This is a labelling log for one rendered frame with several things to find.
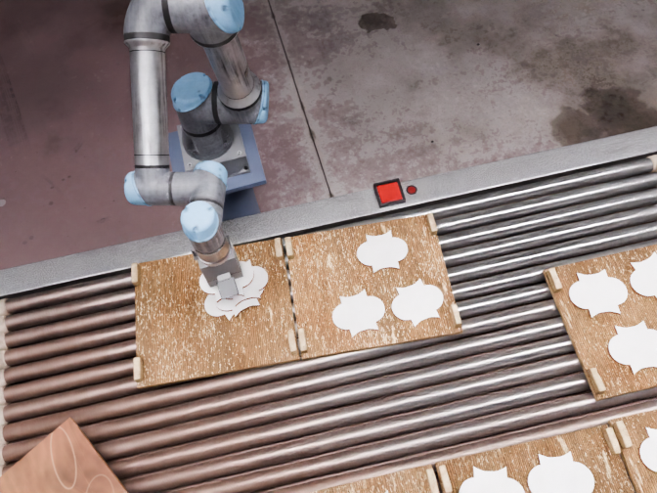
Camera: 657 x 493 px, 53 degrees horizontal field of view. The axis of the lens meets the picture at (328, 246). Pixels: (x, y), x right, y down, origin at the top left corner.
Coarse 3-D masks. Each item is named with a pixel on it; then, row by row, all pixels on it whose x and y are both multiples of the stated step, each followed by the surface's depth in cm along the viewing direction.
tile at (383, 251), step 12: (372, 240) 176; (384, 240) 176; (396, 240) 176; (360, 252) 174; (372, 252) 174; (384, 252) 174; (396, 252) 174; (372, 264) 173; (384, 264) 172; (396, 264) 172
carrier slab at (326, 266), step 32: (384, 224) 179; (416, 224) 178; (320, 256) 176; (352, 256) 175; (416, 256) 174; (320, 288) 171; (352, 288) 171; (384, 288) 170; (448, 288) 169; (320, 320) 167; (384, 320) 166; (448, 320) 165; (320, 352) 163
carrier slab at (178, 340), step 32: (192, 256) 178; (256, 256) 177; (160, 288) 174; (192, 288) 174; (288, 288) 172; (160, 320) 170; (192, 320) 169; (224, 320) 169; (256, 320) 168; (288, 320) 168; (160, 352) 166; (192, 352) 165; (224, 352) 165; (256, 352) 164; (288, 352) 164; (160, 384) 163
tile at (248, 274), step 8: (240, 264) 163; (248, 264) 163; (248, 272) 162; (200, 280) 162; (240, 280) 161; (248, 280) 161; (208, 288) 161; (216, 288) 161; (240, 288) 160; (216, 296) 160
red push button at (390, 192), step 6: (378, 186) 186; (384, 186) 185; (390, 186) 185; (396, 186) 185; (378, 192) 185; (384, 192) 185; (390, 192) 184; (396, 192) 184; (384, 198) 184; (390, 198) 184; (396, 198) 183
